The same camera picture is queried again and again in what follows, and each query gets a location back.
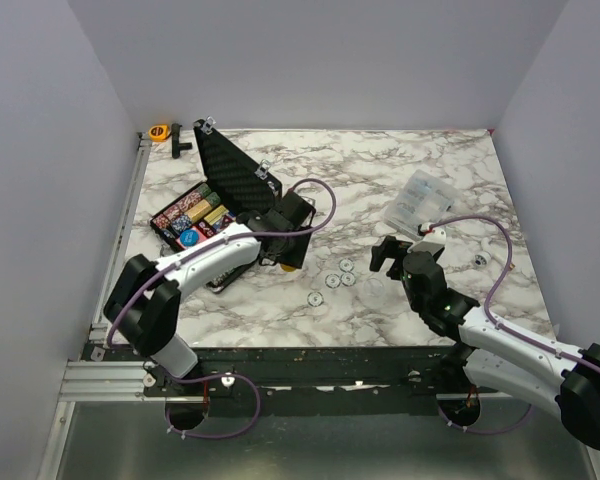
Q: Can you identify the blue small blind button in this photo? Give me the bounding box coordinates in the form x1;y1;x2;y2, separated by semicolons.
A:
178;230;200;249

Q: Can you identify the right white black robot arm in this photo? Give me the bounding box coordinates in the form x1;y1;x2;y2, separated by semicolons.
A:
370;236;600;451

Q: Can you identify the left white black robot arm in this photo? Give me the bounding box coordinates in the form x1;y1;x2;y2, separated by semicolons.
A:
103;192;316;395

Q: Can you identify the black poker set case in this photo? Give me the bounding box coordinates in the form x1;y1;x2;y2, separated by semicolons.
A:
149;118;284;294

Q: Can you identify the white poker chip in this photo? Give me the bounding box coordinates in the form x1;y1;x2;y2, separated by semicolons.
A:
339;258;355;272
325;274;341;289
307;292;324;307
340;272;356;286

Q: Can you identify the clear round disc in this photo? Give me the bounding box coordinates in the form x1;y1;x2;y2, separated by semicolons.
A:
361;277;385;302

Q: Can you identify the clear plastic box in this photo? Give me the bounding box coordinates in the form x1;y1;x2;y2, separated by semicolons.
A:
383;170;459;238

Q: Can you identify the blue yellow card deck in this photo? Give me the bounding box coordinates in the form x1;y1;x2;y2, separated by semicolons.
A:
204;205;235;232

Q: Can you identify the red playing card deck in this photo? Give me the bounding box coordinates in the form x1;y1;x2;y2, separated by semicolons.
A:
192;225;216;245

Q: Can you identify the orange tape measure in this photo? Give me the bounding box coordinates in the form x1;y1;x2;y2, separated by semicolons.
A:
148;124;170;143

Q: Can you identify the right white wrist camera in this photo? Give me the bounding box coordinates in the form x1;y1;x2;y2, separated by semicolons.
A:
410;222;447;261

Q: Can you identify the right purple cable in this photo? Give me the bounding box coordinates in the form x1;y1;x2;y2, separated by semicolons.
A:
419;214;600;435

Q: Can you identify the black mounting rail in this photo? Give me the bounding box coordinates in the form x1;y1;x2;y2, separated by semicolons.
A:
80;344;482;425

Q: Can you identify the aluminium side rail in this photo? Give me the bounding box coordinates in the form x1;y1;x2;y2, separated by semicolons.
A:
59;133;151;403

